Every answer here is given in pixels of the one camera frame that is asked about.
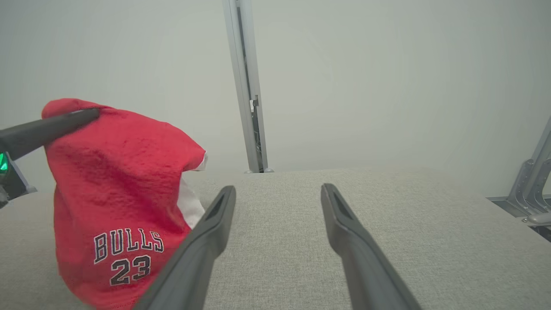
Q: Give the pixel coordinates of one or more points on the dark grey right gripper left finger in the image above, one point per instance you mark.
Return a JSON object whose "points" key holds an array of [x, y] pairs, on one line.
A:
{"points": [[193, 267]]}

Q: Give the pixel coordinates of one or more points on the grey metal partition post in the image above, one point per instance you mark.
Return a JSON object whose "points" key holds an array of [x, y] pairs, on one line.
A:
{"points": [[242, 86]]}

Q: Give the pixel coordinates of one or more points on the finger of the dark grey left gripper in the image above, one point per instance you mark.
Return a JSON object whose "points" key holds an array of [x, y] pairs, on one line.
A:
{"points": [[38, 133]]}

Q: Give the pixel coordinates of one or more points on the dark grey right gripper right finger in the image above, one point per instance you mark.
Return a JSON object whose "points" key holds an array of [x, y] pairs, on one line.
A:
{"points": [[366, 267]]}

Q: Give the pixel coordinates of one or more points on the red Bulls basketball jersey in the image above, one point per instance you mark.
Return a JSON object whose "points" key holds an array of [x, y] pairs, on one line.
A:
{"points": [[120, 172]]}

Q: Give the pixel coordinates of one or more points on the grey metal angled frame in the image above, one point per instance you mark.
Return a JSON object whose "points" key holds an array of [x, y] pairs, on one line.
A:
{"points": [[523, 189]]}

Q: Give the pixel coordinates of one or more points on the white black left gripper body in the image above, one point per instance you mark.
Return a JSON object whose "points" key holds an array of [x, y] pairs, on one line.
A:
{"points": [[10, 181]]}

